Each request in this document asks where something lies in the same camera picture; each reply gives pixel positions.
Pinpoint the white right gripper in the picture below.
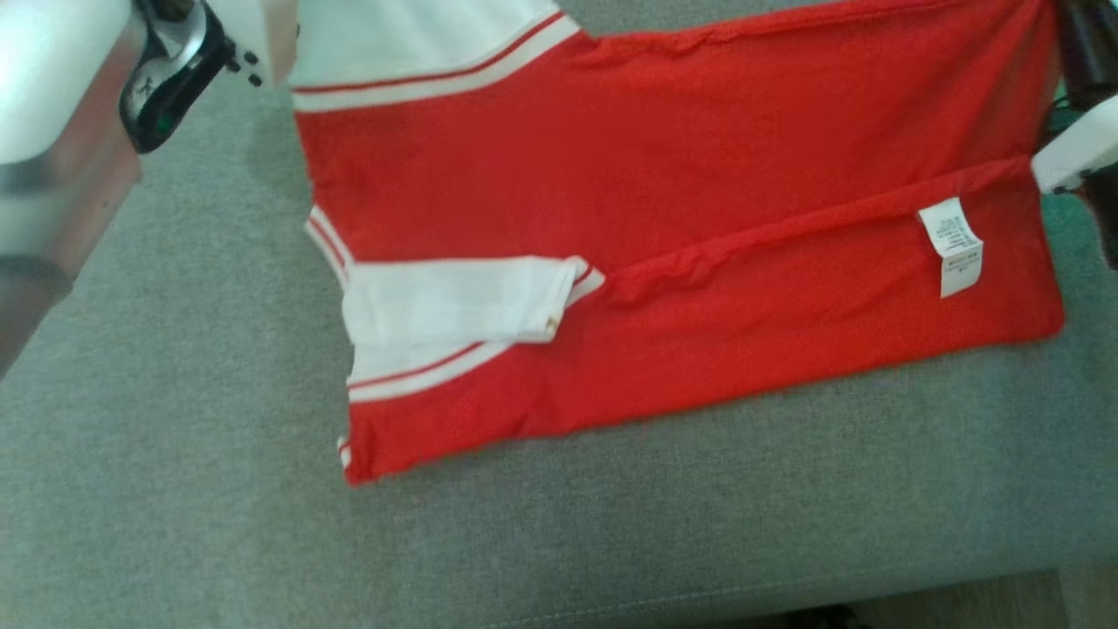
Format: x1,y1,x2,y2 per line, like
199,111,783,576
1031,94,1118,272

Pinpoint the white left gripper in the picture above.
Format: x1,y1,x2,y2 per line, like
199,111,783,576
118,0,302,156

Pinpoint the red shirt white collar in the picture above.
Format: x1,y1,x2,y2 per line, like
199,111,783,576
288,0,1066,487

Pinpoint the grey fabric sofa seat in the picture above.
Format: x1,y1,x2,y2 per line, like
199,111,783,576
0,0,1118,629

